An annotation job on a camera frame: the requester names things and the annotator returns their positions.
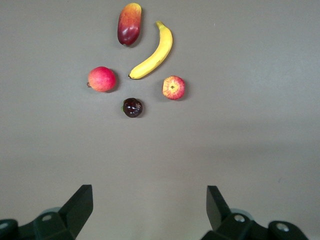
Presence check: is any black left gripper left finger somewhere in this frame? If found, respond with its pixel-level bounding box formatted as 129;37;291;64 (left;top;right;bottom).
0;184;94;240

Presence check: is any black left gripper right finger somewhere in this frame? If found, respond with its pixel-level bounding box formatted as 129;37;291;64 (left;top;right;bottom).
201;185;310;240

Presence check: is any dark purple plum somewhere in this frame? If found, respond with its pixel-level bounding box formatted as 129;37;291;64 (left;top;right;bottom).
121;97;144;119

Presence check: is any yellow banana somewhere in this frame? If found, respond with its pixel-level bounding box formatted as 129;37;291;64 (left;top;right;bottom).
128;20;174;80

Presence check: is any small red striped apple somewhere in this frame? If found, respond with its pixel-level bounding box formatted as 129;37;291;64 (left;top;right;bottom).
161;75;186;101

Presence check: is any red yellow mango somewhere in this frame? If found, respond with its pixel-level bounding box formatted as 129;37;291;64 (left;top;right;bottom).
117;2;143;47

